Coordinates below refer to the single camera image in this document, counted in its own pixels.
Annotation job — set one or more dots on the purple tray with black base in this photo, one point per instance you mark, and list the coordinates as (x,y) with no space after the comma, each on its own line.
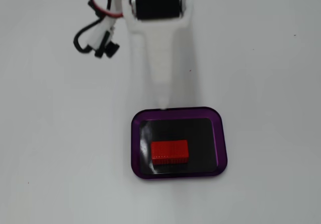
(203,138)

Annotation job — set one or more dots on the red textured rectangular block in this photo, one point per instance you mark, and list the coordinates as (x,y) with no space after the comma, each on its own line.
(169,150)

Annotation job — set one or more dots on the white gripper, black motor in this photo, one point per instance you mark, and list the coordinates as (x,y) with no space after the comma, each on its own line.
(156,36)

